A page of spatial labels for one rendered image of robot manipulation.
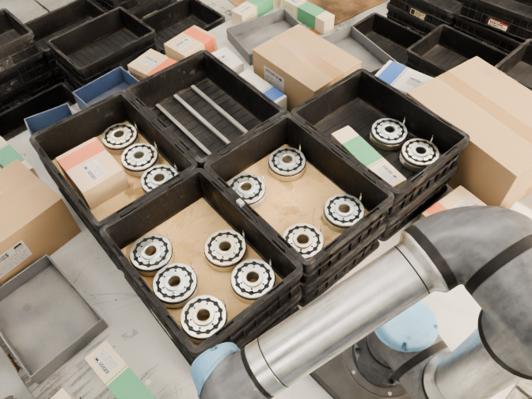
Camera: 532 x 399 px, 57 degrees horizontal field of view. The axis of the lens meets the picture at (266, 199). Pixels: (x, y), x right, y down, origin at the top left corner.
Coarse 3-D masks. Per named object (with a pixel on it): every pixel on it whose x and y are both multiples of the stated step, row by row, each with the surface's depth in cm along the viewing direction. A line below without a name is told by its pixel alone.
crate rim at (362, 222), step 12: (276, 120) 134; (312, 132) 131; (240, 144) 129; (324, 144) 128; (216, 156) 127; (336, 156) 126; (204, 168) 124; (360, 168) 123; (216, 180) 122; (372, 180) 121; (384, 192) 118; (384, 204) 116; (372, 216) 114; (348, 228) 112; (360, 228) 113; (348, 240) 113; (324, 252) 108; (312, 264) 107
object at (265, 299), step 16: (192, 176) 123; (208, 176) 123; (160, 192) 120; (224, 192) 119; (240, 208) 116; (112, 224) 114; (256, 224) 113; (112, 240) 112; (272, 240) 111; (288, 256) 108; (128, 272) 108; (144, 288) 104; (272, 288) 103; (160, 304) 102; (256, 304) 101; (240, 320) 99; (224, 336) 98; (192, 352) 95
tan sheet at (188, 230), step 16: (192, 208) 129; (208, 208) 129; (160, 224) 126; (176, 224) 126; (192, 224) 126; (208, 224) 126; (224, 224) 126; (176, 240) 123; (192, 240) 123; (128, 256) 121; (176, 256) 120; (192, 256) 120; (256, 256) 120; (208, 272) 117; (224, 272) 117; (208, 288) 115; (224, 288) 115; (240, 304) 112; (176, 320) 110
